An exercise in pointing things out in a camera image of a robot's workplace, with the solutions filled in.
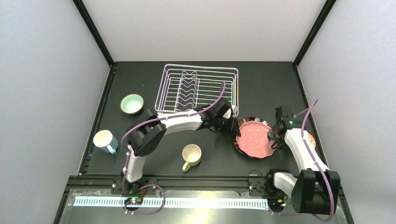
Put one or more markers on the white wire dish rack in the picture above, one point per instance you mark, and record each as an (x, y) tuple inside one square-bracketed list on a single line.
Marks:
[(185, 87)]

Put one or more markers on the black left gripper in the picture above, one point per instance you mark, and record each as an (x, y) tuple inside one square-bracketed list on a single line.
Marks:
[(229, 125)]

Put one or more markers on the white mug blue handle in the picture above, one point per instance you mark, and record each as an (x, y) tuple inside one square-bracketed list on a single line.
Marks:
[(106, 141)]

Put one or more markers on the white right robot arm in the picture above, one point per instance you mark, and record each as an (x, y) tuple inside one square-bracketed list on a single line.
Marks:
[(315, 190)]

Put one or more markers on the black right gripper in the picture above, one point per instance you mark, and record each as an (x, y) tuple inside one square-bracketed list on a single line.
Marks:
[(273, 136)]

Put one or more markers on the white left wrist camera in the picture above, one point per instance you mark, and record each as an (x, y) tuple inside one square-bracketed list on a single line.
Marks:
[(233, 110)]

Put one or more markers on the black frame post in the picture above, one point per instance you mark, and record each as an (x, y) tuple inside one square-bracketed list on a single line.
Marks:
[(83, 11), (323, 14)]

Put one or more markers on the black right frame post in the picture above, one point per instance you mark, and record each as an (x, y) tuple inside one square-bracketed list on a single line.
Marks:
[(323, 14)]

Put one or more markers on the dark striped plate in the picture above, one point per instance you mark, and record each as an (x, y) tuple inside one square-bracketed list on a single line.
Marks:
[(247, 121)]

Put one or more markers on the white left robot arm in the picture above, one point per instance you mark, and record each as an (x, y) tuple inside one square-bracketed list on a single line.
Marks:
[(143, 137)]

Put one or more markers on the green celadon bowl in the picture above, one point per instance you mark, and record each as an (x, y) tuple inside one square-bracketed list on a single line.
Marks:
[(132, 104)]

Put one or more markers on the cream mug green handle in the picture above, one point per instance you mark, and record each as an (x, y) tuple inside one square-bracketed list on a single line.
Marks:
[(191, 155)]

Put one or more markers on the white LED light strip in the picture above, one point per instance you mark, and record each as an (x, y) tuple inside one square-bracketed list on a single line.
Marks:
[(172, 202)]

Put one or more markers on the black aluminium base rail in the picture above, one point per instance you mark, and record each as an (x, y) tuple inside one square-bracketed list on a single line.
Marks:
[(174, 186)]

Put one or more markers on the orange floral bowl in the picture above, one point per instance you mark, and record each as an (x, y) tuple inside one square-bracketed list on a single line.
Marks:
[(311, 140)]

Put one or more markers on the black left frame post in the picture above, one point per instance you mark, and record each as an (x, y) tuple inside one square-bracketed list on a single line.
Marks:
[(83, 11)]

